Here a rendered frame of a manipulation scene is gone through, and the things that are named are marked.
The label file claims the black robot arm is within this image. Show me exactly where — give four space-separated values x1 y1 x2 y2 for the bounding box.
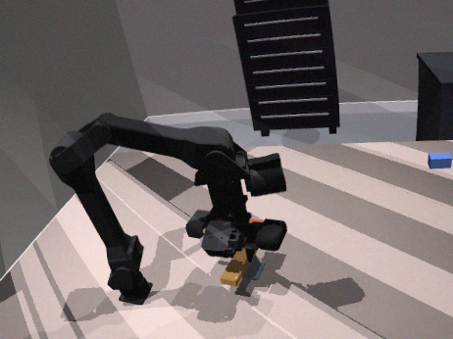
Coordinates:
49 113 286 305

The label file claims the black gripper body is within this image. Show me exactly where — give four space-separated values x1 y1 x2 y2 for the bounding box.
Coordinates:
186 195 287 251

